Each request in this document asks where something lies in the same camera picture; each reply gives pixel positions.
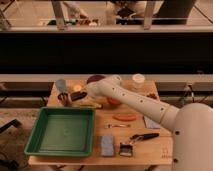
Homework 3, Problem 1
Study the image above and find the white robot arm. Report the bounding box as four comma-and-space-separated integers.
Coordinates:
86, 75, 213, 171

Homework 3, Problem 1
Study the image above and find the white paper cup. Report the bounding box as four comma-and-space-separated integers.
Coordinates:
132, 73, 145, 89

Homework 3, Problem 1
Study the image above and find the blue plastic cup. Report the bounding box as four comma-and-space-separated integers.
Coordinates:
55, 79, 66, 93

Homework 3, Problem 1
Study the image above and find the orange bowl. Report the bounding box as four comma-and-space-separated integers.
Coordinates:
107, 97, 122, 107

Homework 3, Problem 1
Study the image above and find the yellow banana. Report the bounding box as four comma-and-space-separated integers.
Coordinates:
79, 101, 103, 109

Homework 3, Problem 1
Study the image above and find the red apple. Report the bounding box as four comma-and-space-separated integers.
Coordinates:
73, 85, 82, 92

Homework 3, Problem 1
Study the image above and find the orange carrot toy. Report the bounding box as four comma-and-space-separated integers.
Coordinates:
113, 115, 136, 122

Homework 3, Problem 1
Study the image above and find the silver fork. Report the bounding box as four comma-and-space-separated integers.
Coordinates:
104, 124, 131, 129

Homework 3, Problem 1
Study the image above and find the wooden table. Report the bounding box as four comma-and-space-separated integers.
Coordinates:
28, 79, 174, 167

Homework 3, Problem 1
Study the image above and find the blue sponge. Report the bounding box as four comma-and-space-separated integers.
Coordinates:
101, 134, 114, 157

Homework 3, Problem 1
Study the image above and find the grey blue cloth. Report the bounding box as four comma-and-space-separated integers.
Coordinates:
144, 117, 161, 129

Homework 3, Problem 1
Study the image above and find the green plastic tray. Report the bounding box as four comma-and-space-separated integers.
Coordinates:
24, 107, 95, 157

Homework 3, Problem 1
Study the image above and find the black handled brush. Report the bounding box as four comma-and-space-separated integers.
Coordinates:
119, 133, 159, 157

